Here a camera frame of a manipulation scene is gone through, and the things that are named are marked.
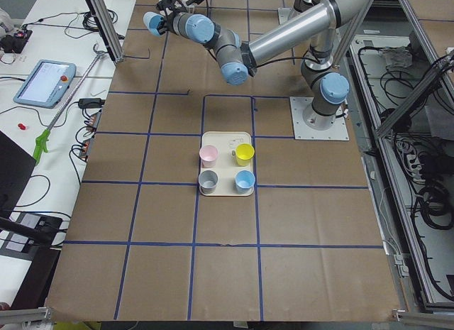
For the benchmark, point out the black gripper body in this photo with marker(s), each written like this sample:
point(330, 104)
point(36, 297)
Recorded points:
point(167, 2)

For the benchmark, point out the light blue cup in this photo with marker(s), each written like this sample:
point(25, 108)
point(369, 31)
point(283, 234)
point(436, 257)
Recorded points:
point(244, 181)
point(155, 23)

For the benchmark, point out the pink cup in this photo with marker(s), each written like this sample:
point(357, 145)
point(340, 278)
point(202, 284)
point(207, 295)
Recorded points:
point(208, 155)

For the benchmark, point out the yellow cup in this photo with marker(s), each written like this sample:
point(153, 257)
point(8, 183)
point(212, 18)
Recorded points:
point(244, 154)

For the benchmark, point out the grey cup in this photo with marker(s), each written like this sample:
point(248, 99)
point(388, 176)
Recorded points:
point(207, 180)

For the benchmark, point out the black power adapter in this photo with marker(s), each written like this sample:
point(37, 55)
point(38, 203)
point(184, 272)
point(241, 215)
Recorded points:
point(90, 103)

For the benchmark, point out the blue teach pendant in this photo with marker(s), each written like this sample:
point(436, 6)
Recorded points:
point(46, 84)

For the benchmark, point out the cream bunny tray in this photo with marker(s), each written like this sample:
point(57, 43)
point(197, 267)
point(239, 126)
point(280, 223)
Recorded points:
point(226, 167)

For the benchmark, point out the grabber reach tool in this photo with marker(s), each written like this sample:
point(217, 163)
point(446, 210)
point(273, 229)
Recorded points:
point(41, 140)

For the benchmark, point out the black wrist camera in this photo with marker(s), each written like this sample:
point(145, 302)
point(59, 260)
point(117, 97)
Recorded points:
point(162, 5)

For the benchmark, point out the white wire cup rack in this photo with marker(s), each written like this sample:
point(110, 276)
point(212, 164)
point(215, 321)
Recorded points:
point(186, 3)

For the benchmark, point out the aluminium frame post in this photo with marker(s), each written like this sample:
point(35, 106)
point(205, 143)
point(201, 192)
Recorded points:
point(106, 28)

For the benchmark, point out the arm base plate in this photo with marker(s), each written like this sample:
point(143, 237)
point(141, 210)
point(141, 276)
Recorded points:
point(288, 20)
point(310, 126)

